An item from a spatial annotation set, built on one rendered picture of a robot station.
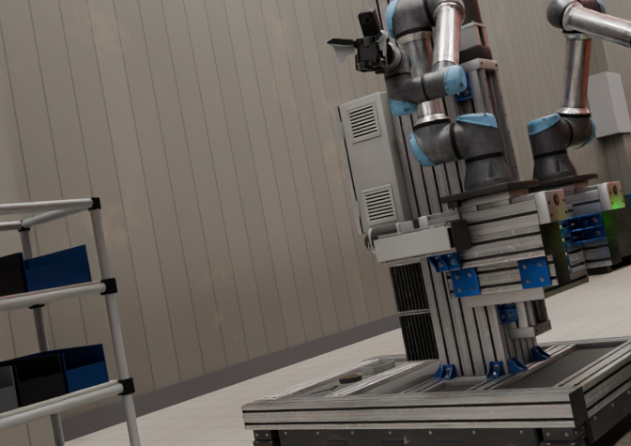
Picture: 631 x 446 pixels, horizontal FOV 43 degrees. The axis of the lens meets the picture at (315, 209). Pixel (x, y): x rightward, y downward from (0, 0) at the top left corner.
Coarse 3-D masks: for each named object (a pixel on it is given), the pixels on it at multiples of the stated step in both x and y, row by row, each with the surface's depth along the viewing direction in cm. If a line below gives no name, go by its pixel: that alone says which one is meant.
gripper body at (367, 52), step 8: (360, 40) 206; (368, 40) 205; (360, 48) 207; (368, 48) 206; (376, 48) 205; (392, 48) 214; (360, 56) 207; (368, 56) 206; (376, 56) 204; (384, 56) 207; (392, 56) 213; (360, 64) 206; (368, 64) 206; (376, 64) 206; (384, 64) 212; (376, 72) 215; (384, 72) 214
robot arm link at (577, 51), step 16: (592, 0) 272; (576, 32) 274; (576, 48) 276; (576, 64) 277; (576, 80) 278; (576, 96) 280; (560, 112) 283; (576, 112) 280; (576, 128) 280; (592, 128) 284; (576, 144) 282
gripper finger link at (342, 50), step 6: (330, 42) 201; (336, 42) 203; (342, 42) 204; (348, 42) 205; (336, 48) 204; (342, 48) 205; (348, 48) 206; (354, 48) 207; (336, 54) 204; (342, 54) 205; (342, 60) 205
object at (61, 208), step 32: (0, 224) 245; (32, 224) 248; (96, 224) 228; (32, 256) 252; (64, 256) 236; (0, 288) 207; (32, 288) 214; (64, 288) 218; (96, 288) 224; (64, 352) 239; (96, 352) 229; (0, 384) 208; (32, 384) 209; (64, 384) 216; (96, 384) 224; (128, 384) 226; (0, 416) 197; (32, 416) 202; (128, 416) 225
